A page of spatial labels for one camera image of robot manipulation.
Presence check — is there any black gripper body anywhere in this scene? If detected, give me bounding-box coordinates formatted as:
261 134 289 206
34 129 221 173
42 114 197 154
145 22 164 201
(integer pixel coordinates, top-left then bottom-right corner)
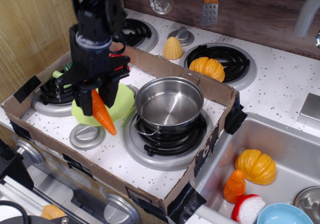
55 25 129 97

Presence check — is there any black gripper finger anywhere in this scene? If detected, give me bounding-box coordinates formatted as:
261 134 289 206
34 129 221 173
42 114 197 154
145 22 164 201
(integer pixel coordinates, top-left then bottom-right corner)
74 89 93 116
98 78 119 108

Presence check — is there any orange toy carrot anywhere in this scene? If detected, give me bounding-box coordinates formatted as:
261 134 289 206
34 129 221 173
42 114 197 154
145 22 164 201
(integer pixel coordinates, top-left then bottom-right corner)
63 62 117 136

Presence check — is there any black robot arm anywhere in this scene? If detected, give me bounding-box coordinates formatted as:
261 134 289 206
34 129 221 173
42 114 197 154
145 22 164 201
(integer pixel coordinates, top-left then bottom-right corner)
55 0 130 116

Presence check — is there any light green plastic plate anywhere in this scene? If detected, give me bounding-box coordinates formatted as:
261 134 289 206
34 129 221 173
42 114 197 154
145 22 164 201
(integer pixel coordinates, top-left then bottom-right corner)
71 83 135 126

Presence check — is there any small orange carrot piece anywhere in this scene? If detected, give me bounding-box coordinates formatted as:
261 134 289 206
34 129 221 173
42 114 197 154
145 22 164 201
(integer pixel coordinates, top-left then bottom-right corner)
222 169 246 204

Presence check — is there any red toy strawberry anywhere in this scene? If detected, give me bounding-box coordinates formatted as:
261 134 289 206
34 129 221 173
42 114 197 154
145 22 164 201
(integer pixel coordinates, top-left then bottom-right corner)
109 54 130 71

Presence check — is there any silver middle stove knob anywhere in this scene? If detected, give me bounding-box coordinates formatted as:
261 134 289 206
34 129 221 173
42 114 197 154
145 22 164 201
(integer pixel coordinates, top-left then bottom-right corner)
127 85 139 98

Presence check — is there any silver stove knob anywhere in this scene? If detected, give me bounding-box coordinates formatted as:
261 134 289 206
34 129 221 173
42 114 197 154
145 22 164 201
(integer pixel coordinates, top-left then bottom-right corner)
167 27 195 47
69 124 106 151
127 85 139 98

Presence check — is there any green toy broccoli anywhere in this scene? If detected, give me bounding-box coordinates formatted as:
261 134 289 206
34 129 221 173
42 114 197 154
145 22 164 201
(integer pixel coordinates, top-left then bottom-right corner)
52 70 72 89

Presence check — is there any silver front stove knob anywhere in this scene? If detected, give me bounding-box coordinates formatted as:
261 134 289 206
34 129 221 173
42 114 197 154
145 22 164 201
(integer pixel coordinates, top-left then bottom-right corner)
69 124 106 151

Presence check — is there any front left black burner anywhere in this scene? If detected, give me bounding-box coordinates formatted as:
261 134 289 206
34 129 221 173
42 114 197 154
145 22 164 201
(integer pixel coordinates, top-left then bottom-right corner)
32 77 74 117

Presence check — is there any brown cardboard fence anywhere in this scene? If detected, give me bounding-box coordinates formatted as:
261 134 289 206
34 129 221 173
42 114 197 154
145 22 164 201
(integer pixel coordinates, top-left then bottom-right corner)
3 52 240 222

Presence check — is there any stainless steel pot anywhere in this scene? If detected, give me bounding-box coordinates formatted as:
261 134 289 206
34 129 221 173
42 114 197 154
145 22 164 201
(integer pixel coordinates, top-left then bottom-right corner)
135 73 204 134

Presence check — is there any yellow toy corn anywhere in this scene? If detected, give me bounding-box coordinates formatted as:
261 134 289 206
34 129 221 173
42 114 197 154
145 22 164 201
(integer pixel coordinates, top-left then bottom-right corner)
162 36 183 60

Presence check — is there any silver oven knob left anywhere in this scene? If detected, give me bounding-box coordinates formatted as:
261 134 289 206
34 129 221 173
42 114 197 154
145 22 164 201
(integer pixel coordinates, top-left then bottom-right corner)
16 140 45 168

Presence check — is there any silver oven knob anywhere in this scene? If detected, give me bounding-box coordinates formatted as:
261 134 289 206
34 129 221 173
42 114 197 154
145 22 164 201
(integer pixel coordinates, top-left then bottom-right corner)
103 193 141 224
16 140 45 168

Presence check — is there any front right black burner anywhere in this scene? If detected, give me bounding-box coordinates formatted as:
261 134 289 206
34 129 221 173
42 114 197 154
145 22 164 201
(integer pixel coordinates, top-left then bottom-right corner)
123 110 213 171

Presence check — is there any silver back stove knob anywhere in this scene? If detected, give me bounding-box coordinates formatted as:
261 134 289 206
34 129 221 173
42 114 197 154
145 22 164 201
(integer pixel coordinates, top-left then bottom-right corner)
167 27 195 47

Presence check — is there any hanging metal strainer ladle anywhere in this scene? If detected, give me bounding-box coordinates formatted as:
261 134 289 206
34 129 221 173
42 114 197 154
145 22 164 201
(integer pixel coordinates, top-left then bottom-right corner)
149 0 174 15

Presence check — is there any orange toy pumpkin on stove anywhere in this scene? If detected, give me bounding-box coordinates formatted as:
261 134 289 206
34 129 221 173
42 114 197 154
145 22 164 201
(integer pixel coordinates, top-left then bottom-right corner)
189 57 225 82

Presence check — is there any silver oven knob right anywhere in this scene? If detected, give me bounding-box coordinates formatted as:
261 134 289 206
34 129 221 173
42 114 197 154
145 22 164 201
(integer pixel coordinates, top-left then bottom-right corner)
103 193 141 224

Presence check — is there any orange toy piece bottom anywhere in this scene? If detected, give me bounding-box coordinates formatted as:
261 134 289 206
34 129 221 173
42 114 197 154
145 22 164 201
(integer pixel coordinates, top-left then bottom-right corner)
40 205 66 220

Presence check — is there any back right black burner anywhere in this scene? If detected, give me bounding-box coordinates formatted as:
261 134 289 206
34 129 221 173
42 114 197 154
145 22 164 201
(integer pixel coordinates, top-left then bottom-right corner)
179 43 257 91

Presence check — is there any hanging metal spatula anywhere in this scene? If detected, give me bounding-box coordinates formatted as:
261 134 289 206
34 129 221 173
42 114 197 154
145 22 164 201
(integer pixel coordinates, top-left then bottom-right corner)
200 0 219 26

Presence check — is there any orange toy pumpkin in sink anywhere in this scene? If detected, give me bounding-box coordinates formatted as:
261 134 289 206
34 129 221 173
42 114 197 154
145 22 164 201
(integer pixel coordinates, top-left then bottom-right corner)
235 149 278 185

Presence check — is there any red white toy mushroom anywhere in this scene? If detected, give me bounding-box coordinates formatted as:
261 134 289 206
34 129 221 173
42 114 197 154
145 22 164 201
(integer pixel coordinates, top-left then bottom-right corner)
230 194 266 224

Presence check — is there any silver sink basin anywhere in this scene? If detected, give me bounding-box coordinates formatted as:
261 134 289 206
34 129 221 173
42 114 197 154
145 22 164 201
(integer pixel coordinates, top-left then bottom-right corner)
192 113 320 224

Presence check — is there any light blue bowl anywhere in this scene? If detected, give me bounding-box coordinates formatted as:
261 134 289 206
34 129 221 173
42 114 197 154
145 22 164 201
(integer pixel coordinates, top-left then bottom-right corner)
256 203 313 224

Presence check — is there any grey faucet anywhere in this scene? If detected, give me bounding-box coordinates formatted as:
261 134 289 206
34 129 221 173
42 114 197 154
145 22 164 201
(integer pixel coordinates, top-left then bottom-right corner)
293 0 320 37

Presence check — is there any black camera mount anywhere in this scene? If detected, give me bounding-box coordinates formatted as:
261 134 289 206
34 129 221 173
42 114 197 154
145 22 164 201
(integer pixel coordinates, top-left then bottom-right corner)
0 140 34 191

